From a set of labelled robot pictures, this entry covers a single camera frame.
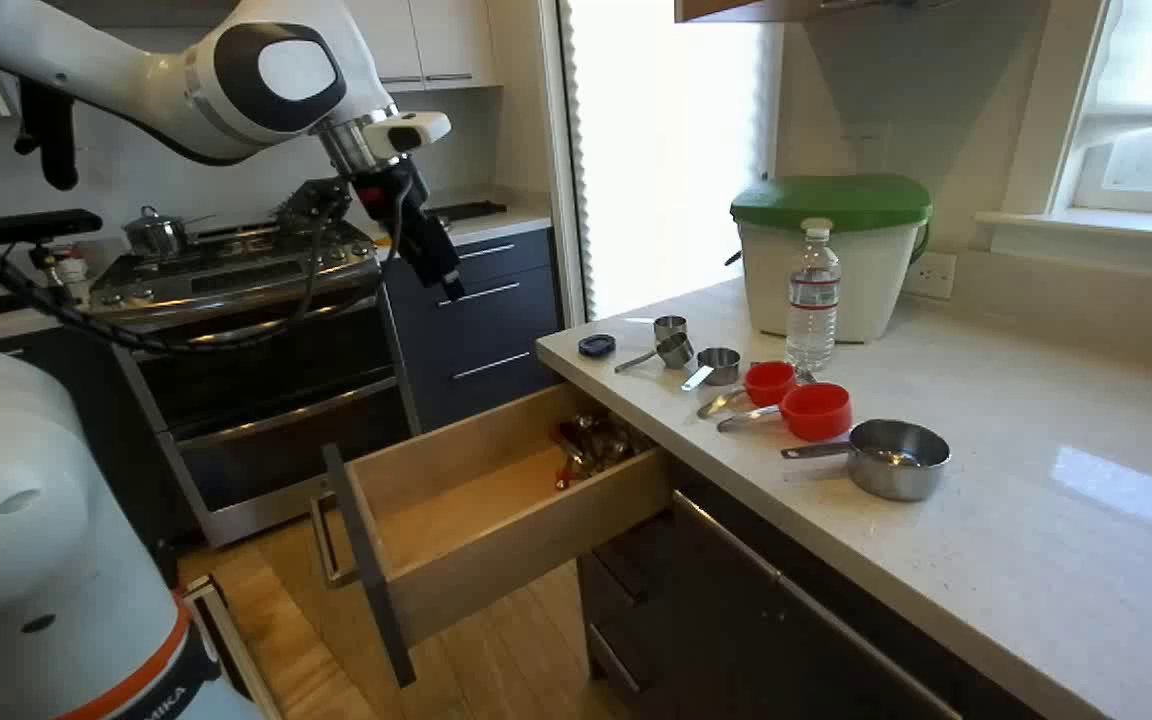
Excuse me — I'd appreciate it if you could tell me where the dark loose measuring spoon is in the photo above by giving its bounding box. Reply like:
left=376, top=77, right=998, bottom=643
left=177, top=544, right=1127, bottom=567
left=552, top=449, right=597, bottom=490

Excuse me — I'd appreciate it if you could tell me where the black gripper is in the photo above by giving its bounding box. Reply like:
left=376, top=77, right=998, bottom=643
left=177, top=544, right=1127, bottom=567
left=351, top=157, right=473, bottom=302

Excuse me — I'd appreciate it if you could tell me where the large steel measuring cup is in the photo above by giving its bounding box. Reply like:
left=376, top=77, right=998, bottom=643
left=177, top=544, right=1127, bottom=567
left=777, top=414, right=955, bottom=507

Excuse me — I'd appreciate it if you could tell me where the steel kettle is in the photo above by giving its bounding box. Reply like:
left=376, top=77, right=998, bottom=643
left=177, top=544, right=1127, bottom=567
left=119, top=204, right=192, bottom=264

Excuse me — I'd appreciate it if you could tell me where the white wall outlet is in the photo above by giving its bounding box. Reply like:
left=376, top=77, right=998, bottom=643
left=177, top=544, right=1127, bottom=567
left=903, top=247, right=959, bottom=299

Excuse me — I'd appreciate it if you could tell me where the clear plastic water bottle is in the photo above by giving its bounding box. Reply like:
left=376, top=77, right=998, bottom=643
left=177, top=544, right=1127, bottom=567
left=785, top=214, right=848, bottom=375

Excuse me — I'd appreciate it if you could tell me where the bright glass door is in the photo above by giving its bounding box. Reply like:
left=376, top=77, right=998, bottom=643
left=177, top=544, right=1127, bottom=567
left=552, top=0, right=789, bottom=324

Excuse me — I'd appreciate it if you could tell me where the black hanging oven mitt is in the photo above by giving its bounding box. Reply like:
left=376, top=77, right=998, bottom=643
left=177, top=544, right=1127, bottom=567
left=12, top=77, right=82, bottom=190

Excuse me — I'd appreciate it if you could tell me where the small red measuring cup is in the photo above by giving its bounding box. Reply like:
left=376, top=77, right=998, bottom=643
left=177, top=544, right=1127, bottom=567
left=690, top=356, right=804, bottom=424

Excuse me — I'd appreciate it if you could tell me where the white bin with green lid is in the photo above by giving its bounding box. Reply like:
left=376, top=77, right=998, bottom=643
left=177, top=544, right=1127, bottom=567
left=726, top=172, right=934, bottom=344

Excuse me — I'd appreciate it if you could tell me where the dark counter base cabinet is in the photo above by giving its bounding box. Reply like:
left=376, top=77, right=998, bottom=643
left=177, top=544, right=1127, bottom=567
left=571, top=455, right=1047, bottom=720

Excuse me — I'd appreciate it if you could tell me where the open wooden drawer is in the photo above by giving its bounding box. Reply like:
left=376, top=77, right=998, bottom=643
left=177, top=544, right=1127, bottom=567
left=307, top=380, right=675, bottom=691

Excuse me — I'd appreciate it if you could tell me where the tiny steel measuring cup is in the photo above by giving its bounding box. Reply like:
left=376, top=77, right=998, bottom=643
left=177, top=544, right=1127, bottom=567
left=611, top=310, right=695, bottom=375

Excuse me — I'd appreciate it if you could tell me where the large red measuring cup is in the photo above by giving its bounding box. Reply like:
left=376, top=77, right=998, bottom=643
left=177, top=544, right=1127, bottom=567
left=713, top=380, right=855, bottom=443

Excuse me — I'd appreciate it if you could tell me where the white framed window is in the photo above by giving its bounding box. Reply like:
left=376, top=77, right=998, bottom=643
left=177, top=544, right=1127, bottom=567
left=1061, top=0, right=1152, bottom=222

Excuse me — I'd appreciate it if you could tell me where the metal spoon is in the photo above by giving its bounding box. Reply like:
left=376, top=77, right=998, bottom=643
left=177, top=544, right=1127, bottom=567
left=557, top=412, right=606, bottom=462

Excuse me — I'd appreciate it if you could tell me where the stainless steel oven range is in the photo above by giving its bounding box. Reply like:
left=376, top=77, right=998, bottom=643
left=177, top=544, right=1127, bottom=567
left=78, top=195, right=420, bottom=550

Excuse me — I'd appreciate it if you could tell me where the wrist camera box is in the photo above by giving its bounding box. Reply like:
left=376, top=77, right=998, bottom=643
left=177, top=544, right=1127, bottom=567
left=382, top=108, right=455, bottom=157

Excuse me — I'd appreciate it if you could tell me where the black camera on stand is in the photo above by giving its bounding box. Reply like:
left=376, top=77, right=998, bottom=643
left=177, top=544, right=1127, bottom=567
left=0, top=204, right=108, bottom=308

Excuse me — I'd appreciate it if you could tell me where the small steel measuring cup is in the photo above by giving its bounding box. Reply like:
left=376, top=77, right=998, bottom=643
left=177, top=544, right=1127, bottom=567
left=675, top=344, right=743, bottom=400

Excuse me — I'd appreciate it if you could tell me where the pile of metal utensils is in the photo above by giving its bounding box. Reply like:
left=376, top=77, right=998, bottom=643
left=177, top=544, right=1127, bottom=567
left=584, top=406, right=645, bottom=470

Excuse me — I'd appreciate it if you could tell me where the white wall cabinet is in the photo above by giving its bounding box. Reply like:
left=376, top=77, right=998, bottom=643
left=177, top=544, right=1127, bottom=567
left=338, top=0, right=507, bottom=96

